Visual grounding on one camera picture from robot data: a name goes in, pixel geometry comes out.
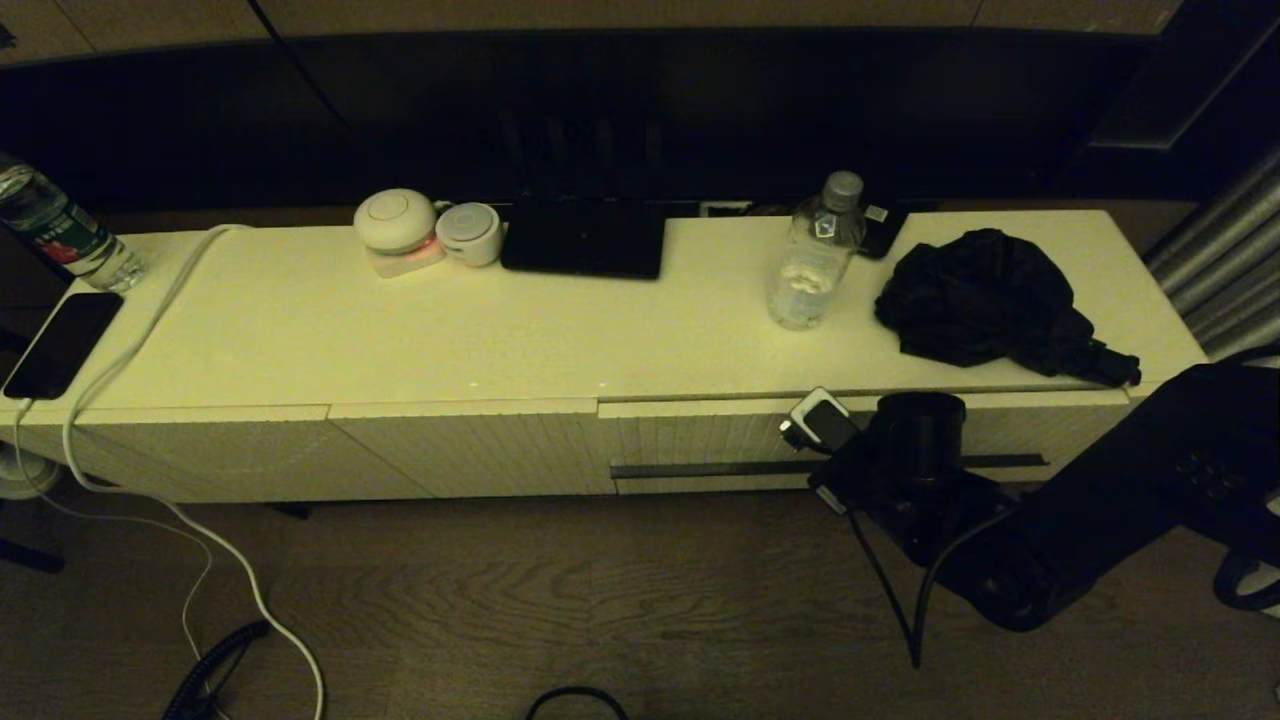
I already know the dark long cabinet handle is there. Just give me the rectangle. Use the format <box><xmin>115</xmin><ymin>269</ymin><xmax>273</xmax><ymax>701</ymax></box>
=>
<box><xmin>609</xmin><ymin>454</ymin><xmax>1049</xmax><ymax>481</ymax></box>

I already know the white slatted drawer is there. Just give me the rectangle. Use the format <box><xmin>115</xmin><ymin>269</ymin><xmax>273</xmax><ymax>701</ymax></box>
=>
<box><xmin>598</xmin><ymin>388</ymin><xmax>1131</xmax><ymax>498</ymax></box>

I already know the clear plastic water bottle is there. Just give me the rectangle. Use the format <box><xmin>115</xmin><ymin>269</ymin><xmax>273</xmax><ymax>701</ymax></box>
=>
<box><xmin>766</xmin><ymin>170</ymin><xmax>867</xmax><ymax>331</ymax></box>

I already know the black cloth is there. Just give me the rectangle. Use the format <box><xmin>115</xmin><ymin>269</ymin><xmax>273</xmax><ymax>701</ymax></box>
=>
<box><xmin>873</xmin><ymin>228</ymin><xmax>1142</xmax><ymax>389</ymax></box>

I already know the long white tv cabinet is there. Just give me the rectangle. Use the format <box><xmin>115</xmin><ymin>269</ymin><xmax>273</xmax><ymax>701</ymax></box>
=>
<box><xmin>0</xmin><ymin>208</ymin><xmax>1211</xmax><ymax>504</ymax></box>

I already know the small black labelled device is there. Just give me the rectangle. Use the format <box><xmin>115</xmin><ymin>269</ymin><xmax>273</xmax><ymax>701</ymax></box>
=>
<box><xmin>855</xmin><ymin>203</ymin><xmax>909</xmax><ymax>261</ymax></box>

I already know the black flat box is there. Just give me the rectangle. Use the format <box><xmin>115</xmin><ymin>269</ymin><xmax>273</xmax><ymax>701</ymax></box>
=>
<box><xmin>500</xmin><ymin>195</ymin><xmax>668</xmax><ymax>281</ymax></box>

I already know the large black television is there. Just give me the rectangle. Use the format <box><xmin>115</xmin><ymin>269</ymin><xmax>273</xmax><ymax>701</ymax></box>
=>
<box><xmin>285</xmin><ymin>30</ymin><xmax>1161</xmax><ymax>211</ymax></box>

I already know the grey curtain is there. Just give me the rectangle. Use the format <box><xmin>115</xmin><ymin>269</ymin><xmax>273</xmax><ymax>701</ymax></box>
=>
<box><xmin>1145</xmin><ymin>150</ymin><xmax>1280</xmax><ymax>361</ymax></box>

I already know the small white round device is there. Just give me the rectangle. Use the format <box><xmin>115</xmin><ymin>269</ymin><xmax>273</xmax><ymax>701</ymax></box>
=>
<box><xmin>436</xmin><ymin>202</ymin><xmax>504</xmax><ymax>268</ymax></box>

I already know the large white round device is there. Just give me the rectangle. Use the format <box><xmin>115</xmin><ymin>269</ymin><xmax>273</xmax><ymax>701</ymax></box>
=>
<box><xmin>352</xmin><ymin>188</ymin><xmax>446</xmax><ymax>279</ymax></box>

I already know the black smartphone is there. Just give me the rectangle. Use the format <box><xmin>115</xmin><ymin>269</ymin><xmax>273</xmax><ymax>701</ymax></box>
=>
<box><xmin>2</xmin><ymin>291</ymin><xmax>124</xmax><ymax>401</ymax></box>

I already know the black floor foot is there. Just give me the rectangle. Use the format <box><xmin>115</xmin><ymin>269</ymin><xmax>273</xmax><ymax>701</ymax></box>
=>
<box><xmin>0</xmin><ymin>538</ymin><xmax>67</xmax><ymax>575</ymax></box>

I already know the water bottle green red label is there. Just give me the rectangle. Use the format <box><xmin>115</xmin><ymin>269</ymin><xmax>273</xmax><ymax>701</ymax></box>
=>
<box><xmin>0</xmin><ymin>155</ymin><xmax>148</xmax><ymax>295</ymax></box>

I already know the white round floor object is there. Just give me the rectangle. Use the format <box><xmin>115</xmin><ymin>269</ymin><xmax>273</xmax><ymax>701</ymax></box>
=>
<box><xmin>0</xmin><ymin>443</ymin><xmax>51</xmax><ymax>504</ymax></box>

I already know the black cable with plug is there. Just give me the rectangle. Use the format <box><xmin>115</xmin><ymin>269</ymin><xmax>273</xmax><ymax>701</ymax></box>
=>
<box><xmin>527</xmin><ymin>686</ymin><xmax>629</xmax><ymax>720</ymax></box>

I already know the black coiled cable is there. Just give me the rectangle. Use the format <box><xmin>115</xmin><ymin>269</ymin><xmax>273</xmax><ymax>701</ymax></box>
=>
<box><xmin>163</xmin><ymin>622</ymin><xmax>273</xmax><ymax>720</ymax></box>

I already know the thick white cable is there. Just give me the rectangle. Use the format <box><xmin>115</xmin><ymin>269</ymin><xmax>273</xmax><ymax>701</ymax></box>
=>
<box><xmin>62</xmin><ymin>224</ymin><xmax>328</xmax><ymax>720</ymax></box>

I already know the thin white cable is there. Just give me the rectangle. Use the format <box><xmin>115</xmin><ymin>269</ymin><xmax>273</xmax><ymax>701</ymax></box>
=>
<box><xmin>10</xmin><ymin>398</ymin><xmax>216</xmax><ymax>666</ymax></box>

